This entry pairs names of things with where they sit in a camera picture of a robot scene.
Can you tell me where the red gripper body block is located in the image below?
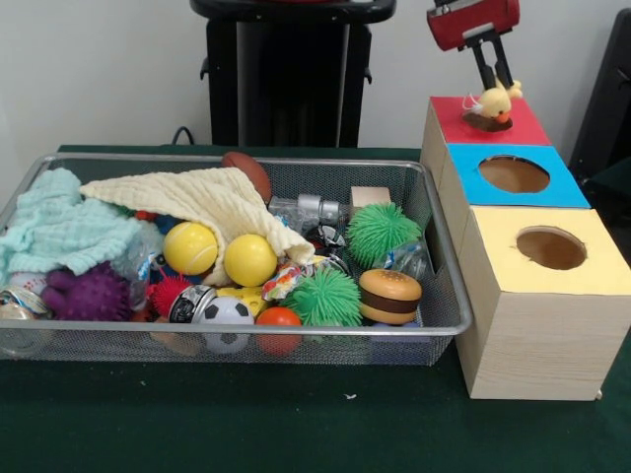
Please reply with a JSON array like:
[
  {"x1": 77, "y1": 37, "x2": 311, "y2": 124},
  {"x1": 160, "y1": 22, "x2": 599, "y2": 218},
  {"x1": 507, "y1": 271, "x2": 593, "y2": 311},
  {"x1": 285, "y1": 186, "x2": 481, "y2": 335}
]
[{"x1": 426, "y1": 0, "x2": 522, "y2": 53}]

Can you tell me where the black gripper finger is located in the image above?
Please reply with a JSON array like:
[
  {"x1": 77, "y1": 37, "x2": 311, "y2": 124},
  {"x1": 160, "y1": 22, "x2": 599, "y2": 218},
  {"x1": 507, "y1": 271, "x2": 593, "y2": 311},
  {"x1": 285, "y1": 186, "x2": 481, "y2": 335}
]
[
  {"x1": 470, "y1": 43, "x2": 499, "y2": 93},
  {"x1": 492, "y1": 34, "x2": 517, "y2": 91}
]

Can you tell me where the yellow duck toy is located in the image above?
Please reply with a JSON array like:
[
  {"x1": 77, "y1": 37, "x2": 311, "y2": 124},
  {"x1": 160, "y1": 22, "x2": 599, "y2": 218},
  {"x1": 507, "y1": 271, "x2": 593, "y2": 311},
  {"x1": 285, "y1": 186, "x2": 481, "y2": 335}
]
[{"x1": 462, "y1": 79, "x2": 524, "y2": 127}]

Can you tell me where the cream waffle cloth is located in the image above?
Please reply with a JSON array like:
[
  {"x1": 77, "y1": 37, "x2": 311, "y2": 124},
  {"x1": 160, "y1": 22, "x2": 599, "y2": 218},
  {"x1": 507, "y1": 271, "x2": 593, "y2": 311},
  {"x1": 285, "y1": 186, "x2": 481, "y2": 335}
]
[{"x1": 80, "y1": 167, "x2": 316, "y2": 287}]

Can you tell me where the wooden box with three holes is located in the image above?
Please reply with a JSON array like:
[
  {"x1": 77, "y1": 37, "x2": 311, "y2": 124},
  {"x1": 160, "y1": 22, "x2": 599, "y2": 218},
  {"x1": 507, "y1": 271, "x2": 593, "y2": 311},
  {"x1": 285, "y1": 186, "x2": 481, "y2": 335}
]
[{"x1": 419, "y1": 96, "x2": 631, "y2": 401}]

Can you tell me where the shallow silver mesh bin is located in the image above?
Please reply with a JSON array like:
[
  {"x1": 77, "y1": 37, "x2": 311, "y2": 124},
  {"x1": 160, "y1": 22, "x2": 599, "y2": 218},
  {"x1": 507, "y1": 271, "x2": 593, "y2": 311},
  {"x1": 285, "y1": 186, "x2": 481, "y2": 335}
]
[{"x1": 0, "y1": 152, "x2": 473, "y2": 367}]

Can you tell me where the black chair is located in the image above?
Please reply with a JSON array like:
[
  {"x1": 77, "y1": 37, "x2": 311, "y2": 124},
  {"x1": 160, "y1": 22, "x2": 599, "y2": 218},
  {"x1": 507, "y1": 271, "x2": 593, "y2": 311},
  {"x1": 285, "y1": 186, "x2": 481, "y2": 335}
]
[{"x1": 569, "y1": 8, "x2": 631, "y2": 183}]

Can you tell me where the dark green side table cloth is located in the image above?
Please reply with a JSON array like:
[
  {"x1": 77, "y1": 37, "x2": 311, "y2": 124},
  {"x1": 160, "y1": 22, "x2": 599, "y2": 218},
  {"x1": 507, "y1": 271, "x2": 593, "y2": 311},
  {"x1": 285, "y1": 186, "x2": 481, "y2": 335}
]
[{"x1": 579, "y1": 156, "x2": 631, "y2": 270}]

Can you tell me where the green spiky rubber ball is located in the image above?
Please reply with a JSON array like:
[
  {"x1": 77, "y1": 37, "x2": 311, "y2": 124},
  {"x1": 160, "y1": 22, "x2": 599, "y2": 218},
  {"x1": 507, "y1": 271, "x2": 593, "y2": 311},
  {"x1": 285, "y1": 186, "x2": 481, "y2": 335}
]
[
  {"x1": 345, "y1": 202, "x2": 424, "y2": 267},
  {"x1": 280, "y1": 266, "x2": 364, "y2": 327}
]

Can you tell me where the toy hamburger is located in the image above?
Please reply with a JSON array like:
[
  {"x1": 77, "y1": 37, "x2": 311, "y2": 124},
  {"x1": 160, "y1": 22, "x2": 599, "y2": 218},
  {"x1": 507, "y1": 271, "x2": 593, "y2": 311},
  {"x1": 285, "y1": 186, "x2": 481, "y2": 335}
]
[{"x1": 358, "y1": 268, "x2": 424, "y2": 326}]

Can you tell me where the brown toy football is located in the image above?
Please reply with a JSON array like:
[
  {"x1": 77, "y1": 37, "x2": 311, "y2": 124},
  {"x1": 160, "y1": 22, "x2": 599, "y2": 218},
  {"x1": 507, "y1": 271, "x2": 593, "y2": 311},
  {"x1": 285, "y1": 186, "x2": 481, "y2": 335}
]
[{"x1": 221, "y1": 151, "x2": 273, "y2": 201}]

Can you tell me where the yellow smiley ball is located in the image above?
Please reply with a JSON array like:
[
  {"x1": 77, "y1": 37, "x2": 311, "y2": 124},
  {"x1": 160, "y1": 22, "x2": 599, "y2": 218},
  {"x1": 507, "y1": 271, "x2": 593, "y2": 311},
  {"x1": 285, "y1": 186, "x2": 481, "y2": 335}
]
[{"x1": 223, "y1": 234, "x2": 279, "y2": 289}]

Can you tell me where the orange red ball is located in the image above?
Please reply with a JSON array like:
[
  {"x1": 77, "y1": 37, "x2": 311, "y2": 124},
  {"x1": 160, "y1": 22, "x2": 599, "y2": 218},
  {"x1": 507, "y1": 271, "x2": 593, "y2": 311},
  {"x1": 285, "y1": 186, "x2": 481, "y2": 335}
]
[{"x1": 254, "y1": 305, "x2": 303, "y2": 357}]

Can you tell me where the yellow tennis ball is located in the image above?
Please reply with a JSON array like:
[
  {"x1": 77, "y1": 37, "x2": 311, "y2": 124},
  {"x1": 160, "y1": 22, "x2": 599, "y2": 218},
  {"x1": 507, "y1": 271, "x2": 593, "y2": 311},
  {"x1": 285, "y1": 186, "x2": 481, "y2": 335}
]
[{"x1": 162, "y1": 221, "x2": 219, "y2": 276}]

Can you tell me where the black white soccer ball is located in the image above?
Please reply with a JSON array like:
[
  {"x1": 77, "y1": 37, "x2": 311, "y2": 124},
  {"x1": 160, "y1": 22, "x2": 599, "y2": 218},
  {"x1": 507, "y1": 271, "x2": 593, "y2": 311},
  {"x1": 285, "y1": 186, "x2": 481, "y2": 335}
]
[{"x1": 196, "y1": 295, "x2": 256, "y2": 355}]

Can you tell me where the mint green waffle cloth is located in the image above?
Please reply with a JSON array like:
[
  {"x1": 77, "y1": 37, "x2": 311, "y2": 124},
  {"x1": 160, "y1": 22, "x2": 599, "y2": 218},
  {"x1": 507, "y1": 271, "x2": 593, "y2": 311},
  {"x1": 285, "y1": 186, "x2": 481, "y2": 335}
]
[{"x1": 0, "y1": 167, "x2": 164, "y2": 283}]

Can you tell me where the black looped cable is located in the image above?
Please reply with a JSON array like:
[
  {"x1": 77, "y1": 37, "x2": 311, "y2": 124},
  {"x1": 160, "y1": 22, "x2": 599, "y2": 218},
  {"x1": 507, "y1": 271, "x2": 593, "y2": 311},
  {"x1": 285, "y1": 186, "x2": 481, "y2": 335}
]
[{"x1": 170, "y1": 125, "x2": 198, "y2": 147}]

